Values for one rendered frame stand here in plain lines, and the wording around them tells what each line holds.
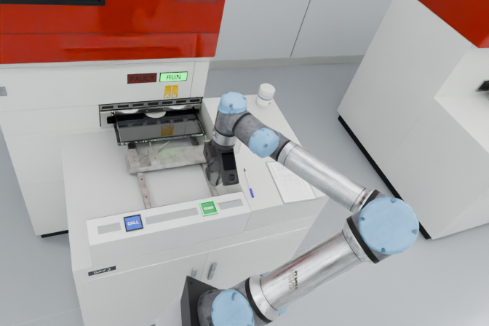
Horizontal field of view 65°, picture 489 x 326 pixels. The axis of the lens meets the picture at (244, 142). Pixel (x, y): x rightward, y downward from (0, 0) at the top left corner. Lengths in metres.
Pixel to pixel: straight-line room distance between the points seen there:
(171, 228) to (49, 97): 0.71
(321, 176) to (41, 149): 1.24
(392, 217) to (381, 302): 1.79
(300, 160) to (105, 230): 0.66
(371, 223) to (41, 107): 1.29
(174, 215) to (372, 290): 1.60
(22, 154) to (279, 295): 1.30
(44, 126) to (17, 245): 0.91
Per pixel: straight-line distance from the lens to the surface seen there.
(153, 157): 1.58
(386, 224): 0.87
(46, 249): 2.44
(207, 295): 1.21
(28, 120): 1.74
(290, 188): 1.53
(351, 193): 1.04
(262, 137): 0.98
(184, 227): 1.35
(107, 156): 1.70
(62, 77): 1.61
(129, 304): 1.80
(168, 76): 1.66
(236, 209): 1.41
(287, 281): 0.95
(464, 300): 3.00
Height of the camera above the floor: 2.10
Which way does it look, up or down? 44 degrees down
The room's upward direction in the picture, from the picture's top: 17 degrees clockwise
